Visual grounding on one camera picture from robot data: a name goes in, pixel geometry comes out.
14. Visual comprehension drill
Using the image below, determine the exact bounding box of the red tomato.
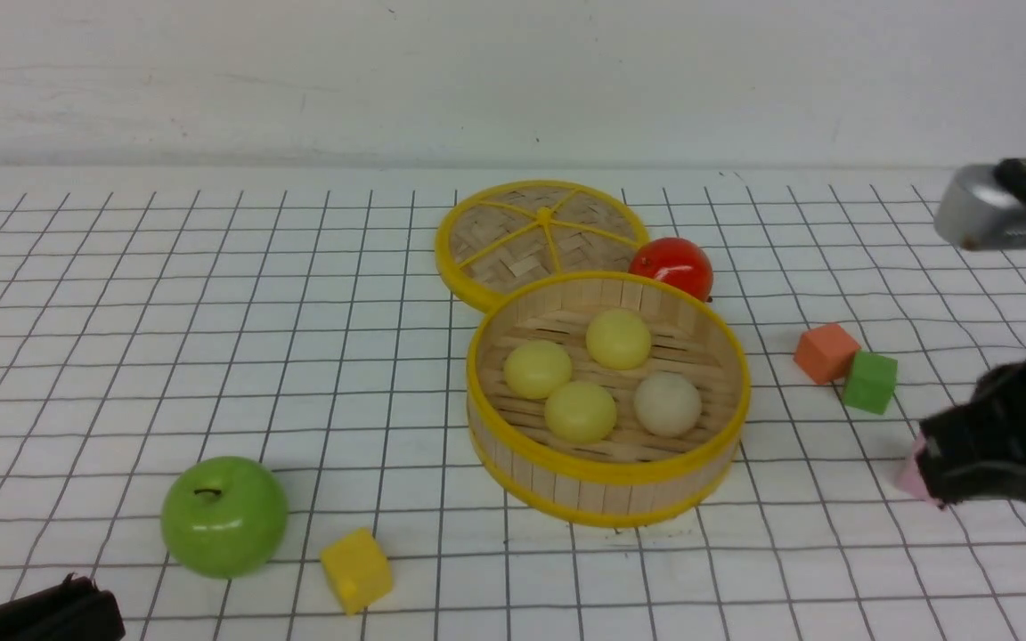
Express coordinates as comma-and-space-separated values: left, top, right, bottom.
628, 237, 715, 303

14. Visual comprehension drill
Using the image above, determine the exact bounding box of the pink cube block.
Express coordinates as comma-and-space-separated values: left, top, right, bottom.
894, 433, 943, 507

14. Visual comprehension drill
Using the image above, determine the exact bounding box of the orange cube block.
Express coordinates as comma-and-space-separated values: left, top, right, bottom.
793, 323, 860, 385

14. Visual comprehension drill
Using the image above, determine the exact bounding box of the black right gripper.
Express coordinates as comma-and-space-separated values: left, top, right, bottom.
917, 360, 1026, 507

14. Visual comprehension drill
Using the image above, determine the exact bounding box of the beige bun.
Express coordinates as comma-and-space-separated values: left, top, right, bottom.
632, 370, 702, 438

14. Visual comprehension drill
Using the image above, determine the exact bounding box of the green apple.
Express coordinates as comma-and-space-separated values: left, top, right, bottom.
159, 456, 289, 580

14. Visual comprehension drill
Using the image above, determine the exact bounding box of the woven steamer lid yellow rim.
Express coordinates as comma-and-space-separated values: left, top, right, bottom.
433, 181, 650, 313

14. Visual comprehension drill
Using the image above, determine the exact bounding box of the green cube block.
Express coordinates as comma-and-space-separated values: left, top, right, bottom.
842, 350, 899, 415

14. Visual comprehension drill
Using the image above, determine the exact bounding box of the bamboo steamer tray yellow rim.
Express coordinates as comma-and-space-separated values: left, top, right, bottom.
465, 272, 752, 529

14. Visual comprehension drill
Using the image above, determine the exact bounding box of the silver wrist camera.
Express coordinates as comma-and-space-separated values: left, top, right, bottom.
933, 158, 1026, 251

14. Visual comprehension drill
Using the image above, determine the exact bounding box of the yellow bun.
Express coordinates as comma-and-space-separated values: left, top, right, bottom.
544, 380, 616, 443
502, 340, 574, 399
585, 308, 652, 370

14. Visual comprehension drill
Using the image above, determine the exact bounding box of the yellow cube block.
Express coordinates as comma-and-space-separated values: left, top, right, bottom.
319, 527, 395, 616

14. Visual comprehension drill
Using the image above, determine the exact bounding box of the white grid tablecloth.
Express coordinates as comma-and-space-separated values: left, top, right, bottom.
0, 169, 1026, 640

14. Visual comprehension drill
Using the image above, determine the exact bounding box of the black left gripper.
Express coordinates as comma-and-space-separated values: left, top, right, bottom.
0, 573, 126, 640

